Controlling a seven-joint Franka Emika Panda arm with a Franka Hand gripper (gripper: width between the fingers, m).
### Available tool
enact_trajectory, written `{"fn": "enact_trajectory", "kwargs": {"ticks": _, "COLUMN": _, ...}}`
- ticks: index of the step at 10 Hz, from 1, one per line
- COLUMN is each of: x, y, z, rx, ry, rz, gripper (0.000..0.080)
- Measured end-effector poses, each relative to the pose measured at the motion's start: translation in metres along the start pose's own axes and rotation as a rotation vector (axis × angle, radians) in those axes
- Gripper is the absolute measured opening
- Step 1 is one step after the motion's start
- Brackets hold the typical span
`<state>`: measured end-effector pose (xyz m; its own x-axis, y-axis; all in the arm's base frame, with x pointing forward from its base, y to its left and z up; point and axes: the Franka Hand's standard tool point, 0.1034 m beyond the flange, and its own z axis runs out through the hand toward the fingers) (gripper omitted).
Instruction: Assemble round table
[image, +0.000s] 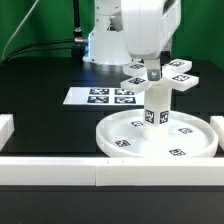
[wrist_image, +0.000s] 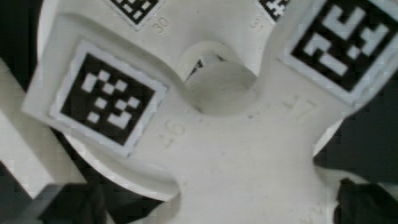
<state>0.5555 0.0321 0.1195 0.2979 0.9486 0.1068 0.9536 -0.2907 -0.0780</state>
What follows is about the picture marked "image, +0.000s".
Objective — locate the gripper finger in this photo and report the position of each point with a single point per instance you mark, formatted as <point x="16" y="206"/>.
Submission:
<point x="153" y="68"/>

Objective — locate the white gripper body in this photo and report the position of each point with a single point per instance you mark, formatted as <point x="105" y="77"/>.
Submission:
<point x="148" y="27"/>

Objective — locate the white cross-shaped table base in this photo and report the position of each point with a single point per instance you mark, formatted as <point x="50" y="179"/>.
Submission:
<point x="174" y="75"/>

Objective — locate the white round table top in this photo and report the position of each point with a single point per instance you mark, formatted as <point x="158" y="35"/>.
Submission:
<point x="124" y="134"/>

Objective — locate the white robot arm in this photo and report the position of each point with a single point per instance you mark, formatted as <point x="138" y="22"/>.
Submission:
<point x="107" y="50"/>

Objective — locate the white marker sheet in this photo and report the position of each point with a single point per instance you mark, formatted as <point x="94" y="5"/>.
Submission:
<point x="102" y="96"/>

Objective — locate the white front fence bar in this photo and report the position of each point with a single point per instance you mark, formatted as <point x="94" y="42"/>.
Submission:
<point x="111" y="171"/>

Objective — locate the white left fence block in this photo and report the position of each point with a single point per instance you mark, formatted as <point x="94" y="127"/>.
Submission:
<point x="6" y="129"/>

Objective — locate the black vertical cable connector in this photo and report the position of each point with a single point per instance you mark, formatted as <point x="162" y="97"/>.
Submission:
<point x="77" y="31"/>

